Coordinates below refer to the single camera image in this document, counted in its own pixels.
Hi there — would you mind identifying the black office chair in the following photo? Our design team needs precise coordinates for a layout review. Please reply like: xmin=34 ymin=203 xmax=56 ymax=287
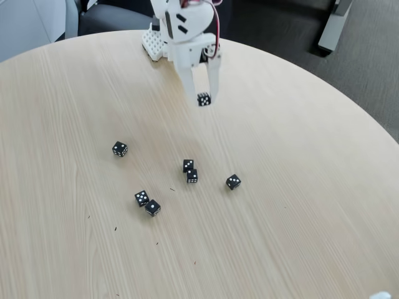
xmin=77 ymin=0 xmax=155 ymax=37

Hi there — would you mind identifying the grey desk leg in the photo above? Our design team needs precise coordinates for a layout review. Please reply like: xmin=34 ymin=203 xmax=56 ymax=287
xmin=317 ymin=0 xmax=355 ymax=52

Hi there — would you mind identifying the white cabinet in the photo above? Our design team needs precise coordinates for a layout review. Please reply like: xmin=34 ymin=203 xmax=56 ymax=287
xmin=0 ymin=0 xmax=79 ymax=63

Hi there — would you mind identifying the red and black servo cable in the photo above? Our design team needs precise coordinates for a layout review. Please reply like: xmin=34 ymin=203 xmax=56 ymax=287
xmin=180 ymin=0 xmax=225 ymax=60

